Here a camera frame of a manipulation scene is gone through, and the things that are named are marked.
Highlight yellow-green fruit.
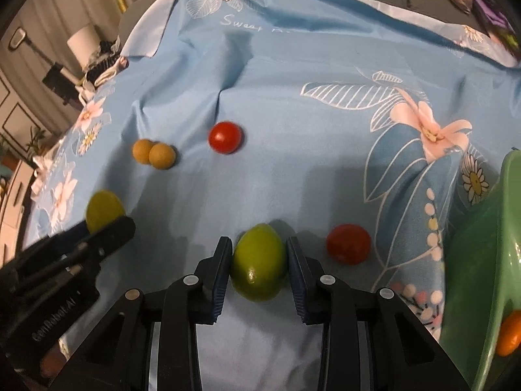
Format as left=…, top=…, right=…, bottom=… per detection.
left=85, top=190, right=125, bottom=234

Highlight small red cherry tomato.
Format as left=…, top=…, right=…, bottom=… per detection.
left=326, top=224, right=372, bottom=266

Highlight green lime fruit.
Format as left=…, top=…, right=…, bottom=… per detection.
left=232, top=223, right=288, bottom=302

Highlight white tv cabinet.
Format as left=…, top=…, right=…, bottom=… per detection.
left=0, top=161, right=34, bottom=267

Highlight yellow-brown longan left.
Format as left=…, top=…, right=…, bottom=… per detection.
left=132, top=138, right=155, bottom=165

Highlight yellow-brown longan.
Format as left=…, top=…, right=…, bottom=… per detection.
left=132, top=138, right=155, bottom=165
left=148, top=143, right=176, bottom=169

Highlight potted green plant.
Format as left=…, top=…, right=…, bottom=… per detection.
left=26, top=125, right=46, bottom=159

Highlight yellow-brown longan right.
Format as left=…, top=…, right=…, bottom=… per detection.
left=148, top=143, right=176, bottom=169

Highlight green plastic bowl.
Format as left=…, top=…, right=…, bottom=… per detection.
left=440, top=150, right=520, bottom=390

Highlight black stand with mirror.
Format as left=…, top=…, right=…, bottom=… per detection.
left=7, top=25, right=85, bottom=109

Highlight orange mandarin right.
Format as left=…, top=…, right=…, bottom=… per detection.
left=495, top=310, right=521, bottom=356

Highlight blue floral cloth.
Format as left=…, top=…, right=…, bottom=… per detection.
left=22, top=0, right=521, bottom=391

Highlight white table lamp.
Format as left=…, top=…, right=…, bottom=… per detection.
left=67, top=24, right=101, bottom=69

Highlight purple folded clothes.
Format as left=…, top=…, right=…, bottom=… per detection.
left=474, top=0, right=514, bottom=32

